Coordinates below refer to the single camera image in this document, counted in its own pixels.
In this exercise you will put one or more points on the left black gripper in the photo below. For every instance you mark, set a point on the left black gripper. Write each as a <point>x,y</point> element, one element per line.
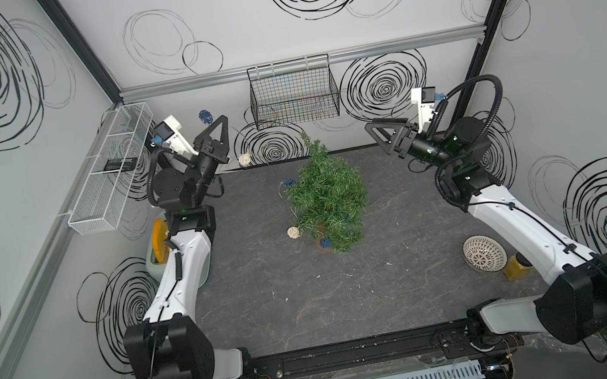
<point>209,155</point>

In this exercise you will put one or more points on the black left corner post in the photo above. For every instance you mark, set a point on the black left corner post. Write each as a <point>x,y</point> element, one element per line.
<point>80,46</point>

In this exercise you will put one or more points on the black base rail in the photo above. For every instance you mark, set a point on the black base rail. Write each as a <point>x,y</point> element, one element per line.
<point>450,340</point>

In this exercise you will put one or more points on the black wire wall basket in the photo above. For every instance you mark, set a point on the black wire wall basket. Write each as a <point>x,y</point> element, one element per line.
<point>297,97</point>

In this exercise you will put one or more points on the yellow jar black lid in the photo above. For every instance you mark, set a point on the yellow jar black lid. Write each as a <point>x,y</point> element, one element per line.
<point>517,266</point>

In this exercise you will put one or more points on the string lights with rattan balls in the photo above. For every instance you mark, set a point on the string lights with rattan balls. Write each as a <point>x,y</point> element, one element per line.
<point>264,144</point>

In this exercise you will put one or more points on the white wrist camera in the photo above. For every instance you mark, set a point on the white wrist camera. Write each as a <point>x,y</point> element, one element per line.
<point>426,100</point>
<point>168,134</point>

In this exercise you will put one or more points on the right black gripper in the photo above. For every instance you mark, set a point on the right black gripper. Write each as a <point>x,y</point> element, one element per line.
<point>404,141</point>

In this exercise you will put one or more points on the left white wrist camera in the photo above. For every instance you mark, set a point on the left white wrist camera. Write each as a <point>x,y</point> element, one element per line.
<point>168,134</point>

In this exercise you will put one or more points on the small black item in shelf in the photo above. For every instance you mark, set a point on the small black item in shelf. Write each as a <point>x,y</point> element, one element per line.
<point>120,165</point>

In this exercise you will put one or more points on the white round strainer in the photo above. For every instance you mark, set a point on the white round strainer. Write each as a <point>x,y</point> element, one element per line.
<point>484,254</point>

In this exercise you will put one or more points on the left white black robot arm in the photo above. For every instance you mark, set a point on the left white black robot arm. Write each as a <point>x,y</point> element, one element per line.
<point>168,343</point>

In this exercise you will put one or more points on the aluminium wall rail back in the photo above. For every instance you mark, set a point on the aluminium wall rail back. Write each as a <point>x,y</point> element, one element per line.
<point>261,70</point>

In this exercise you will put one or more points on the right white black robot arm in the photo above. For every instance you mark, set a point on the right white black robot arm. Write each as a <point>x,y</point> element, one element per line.
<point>575,305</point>

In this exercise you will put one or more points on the white wire wall shelf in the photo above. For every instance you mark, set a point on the white wire wall shelf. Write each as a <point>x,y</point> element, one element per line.
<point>111,178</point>

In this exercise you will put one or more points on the black corner frame post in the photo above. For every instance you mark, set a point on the black corner frame post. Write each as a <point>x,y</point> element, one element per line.
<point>492,16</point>

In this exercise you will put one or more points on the small green christmas tree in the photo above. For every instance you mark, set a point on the small green christmas tree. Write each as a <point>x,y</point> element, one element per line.
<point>328,198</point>

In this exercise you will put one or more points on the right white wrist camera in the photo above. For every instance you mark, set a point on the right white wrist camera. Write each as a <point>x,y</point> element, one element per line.
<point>426,100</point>

